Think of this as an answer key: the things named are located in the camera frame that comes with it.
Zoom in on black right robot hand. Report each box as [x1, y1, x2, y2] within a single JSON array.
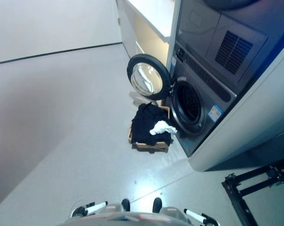
[[183, 207, 221, 226]]

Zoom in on silver robot leg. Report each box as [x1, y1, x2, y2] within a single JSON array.
[[103, 203, 124, 213], [159, 206, 185, 219]]

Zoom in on grey tumble dryer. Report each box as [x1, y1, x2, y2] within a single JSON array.
[[176, 0, 269, 95]]

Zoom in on black robot foot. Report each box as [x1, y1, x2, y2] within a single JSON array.
[[121, 198, 131, 212], [152, 197, 163, 213]]

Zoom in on silver left robot leg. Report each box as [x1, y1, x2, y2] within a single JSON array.
[[103, 203, 124, 213]]

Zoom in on black clothes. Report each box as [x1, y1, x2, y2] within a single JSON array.
[[131, 102, 174, 147]]

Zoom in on white counter shelf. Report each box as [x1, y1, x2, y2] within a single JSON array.
[[127, 0, 178, 39]]

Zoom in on wooden laundry basket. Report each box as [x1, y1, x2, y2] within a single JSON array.
[[128, 105, 173, 154]]

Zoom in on blue energy label sticker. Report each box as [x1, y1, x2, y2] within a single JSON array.
[[207, 105, 223, 119]]

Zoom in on white cloth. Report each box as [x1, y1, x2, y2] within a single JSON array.
[[149, 120, 178, 136]]

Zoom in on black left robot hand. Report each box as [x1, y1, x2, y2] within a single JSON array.
[[70, 200, 109, 218]]

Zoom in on silver right robot leg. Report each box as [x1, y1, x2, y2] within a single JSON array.
[[159, 206, 185, 219]]

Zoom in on white appliance cabinet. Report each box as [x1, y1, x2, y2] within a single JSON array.
[[164, 0, 284, 172]]

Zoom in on black metal frame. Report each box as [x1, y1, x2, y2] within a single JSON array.
[[221, 154, 284, 226]]

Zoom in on beige cloth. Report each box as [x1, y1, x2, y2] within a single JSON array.
[[129, 90, 159, 107]]

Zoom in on dark dryer vent grille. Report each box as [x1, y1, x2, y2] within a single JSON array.
[[214, 30, 254, 74]]

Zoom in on black left robot foot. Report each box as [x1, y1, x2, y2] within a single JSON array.
[[121, 198, 131, 212]]

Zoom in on white cabinet door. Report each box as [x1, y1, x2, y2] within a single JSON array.
[[115, 0, 137, 57]]

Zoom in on black right robot foot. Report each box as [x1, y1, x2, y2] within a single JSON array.
[[152, 197, 163, 213]]

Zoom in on round washing machine door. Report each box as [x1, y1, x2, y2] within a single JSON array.
[[127, 53, 175, 101]]

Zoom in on silver robot torso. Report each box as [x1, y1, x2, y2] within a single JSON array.
[[59, 210, 194, 226]]

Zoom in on grey front-load washing machine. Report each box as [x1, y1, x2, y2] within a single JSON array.
[[166, 41, 238, 158]]

